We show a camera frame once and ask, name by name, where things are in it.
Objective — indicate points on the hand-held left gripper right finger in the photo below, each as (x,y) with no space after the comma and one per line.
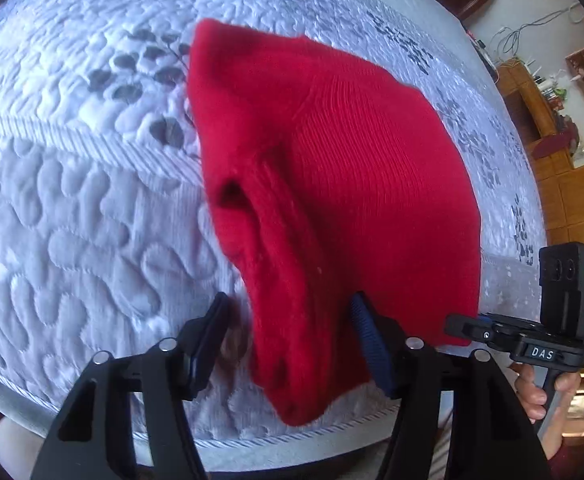
(379,357)

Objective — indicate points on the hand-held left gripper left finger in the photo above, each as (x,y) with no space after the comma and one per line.
(202,355)

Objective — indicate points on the red knit scarf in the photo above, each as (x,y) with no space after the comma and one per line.
(352,175)

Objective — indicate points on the person's right hand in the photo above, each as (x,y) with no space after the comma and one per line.
(532,397)

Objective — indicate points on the wooden cabinet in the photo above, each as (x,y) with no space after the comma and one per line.
(562,195)

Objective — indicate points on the white quilted bedspread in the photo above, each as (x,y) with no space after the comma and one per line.
(71,210)

